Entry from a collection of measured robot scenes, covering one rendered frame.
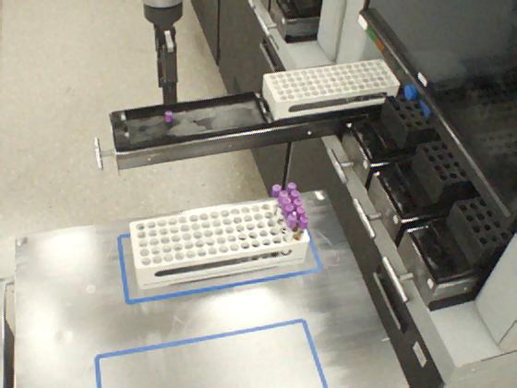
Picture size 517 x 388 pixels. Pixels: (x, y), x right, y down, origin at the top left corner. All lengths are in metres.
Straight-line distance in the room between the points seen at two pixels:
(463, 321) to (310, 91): 0.57
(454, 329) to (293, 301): 0.32
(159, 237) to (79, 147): 1.48
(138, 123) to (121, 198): 0.95
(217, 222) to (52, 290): 0.31
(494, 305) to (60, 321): 0.75
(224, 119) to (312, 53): 0.43
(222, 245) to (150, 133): 0.39
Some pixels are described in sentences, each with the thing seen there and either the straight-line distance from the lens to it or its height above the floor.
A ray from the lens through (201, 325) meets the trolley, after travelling 1.02.
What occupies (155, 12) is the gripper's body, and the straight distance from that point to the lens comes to 1.15.
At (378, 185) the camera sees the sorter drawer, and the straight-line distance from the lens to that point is 1.28.
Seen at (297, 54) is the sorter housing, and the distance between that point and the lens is 1.68.
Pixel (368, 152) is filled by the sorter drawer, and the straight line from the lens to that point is 1.31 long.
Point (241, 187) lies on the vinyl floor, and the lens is 2.29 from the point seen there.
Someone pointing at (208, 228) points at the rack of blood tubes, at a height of 0.88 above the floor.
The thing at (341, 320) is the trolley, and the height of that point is 0.82.
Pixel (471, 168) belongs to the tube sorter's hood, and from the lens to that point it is 1.09.
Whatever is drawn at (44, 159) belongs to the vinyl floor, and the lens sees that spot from 2.47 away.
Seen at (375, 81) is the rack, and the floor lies 0.86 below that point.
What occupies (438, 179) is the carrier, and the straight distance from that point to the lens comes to 1.21.
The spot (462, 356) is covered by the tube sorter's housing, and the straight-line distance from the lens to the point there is 1.17.
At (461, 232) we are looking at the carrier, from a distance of 1.18.
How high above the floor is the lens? 1.71
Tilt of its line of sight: 47 degrees down
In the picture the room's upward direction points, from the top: 2 degrees clockwise
